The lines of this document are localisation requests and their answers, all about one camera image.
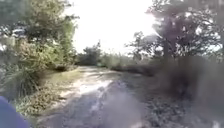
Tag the low green bushes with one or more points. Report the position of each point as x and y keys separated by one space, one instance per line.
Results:
x=91 y=56

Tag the grey gravel dirt path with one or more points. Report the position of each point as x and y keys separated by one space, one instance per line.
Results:
x=100 y=103

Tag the grass verge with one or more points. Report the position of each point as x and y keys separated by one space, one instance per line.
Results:
x=61 y=78

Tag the row of green trees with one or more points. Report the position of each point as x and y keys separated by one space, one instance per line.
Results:
x=43 y=40

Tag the dark tall trees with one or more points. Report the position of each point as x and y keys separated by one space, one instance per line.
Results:
x=180 y=30

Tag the dark undergrowth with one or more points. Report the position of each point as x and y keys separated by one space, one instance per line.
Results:
x=193 y=80

